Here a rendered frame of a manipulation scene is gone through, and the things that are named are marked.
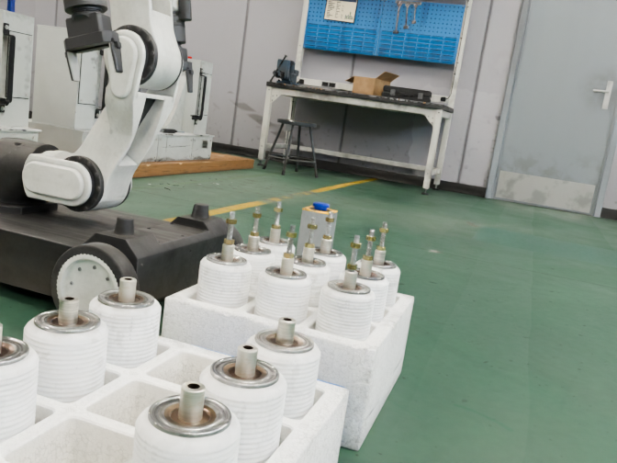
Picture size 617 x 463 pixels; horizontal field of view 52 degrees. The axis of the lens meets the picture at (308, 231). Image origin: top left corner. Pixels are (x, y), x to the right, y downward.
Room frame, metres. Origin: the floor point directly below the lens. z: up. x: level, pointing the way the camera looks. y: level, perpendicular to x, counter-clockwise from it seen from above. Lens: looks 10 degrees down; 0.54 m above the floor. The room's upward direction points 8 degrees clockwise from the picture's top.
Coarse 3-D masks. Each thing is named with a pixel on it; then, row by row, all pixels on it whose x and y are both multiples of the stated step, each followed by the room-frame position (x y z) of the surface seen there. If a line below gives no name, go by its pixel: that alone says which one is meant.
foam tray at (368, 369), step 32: (192, 288) 1.16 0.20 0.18; (192, 320) 1.07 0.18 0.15; (224, 320) 1.05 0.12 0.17; (256, 320) 1.04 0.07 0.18; (384, 320) 1.14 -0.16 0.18; (224, 352) 1.05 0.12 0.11; (320, 352) 1.00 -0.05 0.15; (352, 352) 0.98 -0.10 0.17; (384, 352) 1.06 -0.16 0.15; (352, 384) 0.98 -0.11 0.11; (384, 384) 1.13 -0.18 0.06; (352, 416) 0.98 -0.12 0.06; (352, 448) 0.98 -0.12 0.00
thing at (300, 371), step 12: (252, 336) 0.77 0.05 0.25; (264, 348) 0.73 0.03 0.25; (264, 360) 0.72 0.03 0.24; (276, 360) 0.72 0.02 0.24; (288, 360) 0.72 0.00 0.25; (300, 360) 0.72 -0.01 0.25; (312, 360) 0.74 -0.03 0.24; (288, 372) 0.72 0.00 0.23; (300, 372) 0.72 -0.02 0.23; (312, 372) 0.74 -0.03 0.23; (288, 384) 0.72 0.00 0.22; (300, 384) 0.73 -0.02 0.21; (312, 384) 0.74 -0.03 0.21; (288, 396) 0.72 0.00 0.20; (300, 396) 0.73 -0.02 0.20; (312, 396) 0.75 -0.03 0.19; (288, 408) 0.72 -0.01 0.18; (300, 408) 0.73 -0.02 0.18
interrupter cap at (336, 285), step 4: (332, 280) 1.09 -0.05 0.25; (336, 280) 1.09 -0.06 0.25; (340, 280) 1.10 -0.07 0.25; (328, 284) 1.06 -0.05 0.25; (332, 284) 1.07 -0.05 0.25; (336, 284) 1.07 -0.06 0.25; (340, 284) 1.08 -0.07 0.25; (356, 284) 1.09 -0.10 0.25; (360, 284) 1.10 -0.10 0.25; (332, 288) 1.04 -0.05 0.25; (336, 288) 1.04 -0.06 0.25; (340, 288) 1.05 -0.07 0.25; (344, 288) 1.06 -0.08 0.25; (356, 288) 1.07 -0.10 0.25; (360, 288) 1.07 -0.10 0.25; (364, 288) 1.07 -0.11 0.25; (368, 288) 1.07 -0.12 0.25; (344, 292) 1.03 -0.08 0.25; (348, 292) 1.03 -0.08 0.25; (352, 292) 1.03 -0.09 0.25; (356, 292) 1.03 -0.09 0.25; (360, 292) 1.04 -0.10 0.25; (364, 292) 1.04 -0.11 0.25; (368, 292) 1.05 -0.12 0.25
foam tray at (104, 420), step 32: (160, 352) 0.87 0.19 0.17; (192, 352) 0.86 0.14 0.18; (128, 384) 0.74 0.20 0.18; (160, 384) 0.74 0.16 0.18; (320, 384) 0.81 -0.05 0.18; (64, 416) 0.63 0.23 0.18; (96, 416) 0.64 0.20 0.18; (128, 416) 0.74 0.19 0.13; (320, 416) 0.72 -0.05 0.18; (0, 448) 0.56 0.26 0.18; (32, 448) 0.59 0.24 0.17; (64, 448) 0.63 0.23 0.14; (96, 448) 0.63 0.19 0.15; (128, 448) 0.62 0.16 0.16; (288, 448) 0.63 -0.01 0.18; (320, 448) 0.71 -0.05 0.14
